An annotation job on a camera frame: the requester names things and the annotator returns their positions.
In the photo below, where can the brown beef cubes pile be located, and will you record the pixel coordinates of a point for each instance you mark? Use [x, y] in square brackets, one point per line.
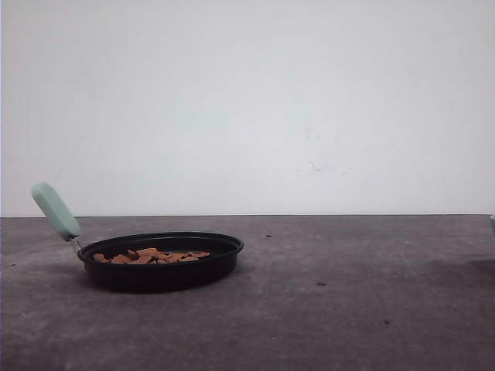
[151, 256]

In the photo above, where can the teal bowl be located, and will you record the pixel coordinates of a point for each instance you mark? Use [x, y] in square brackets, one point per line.
[492, 223]

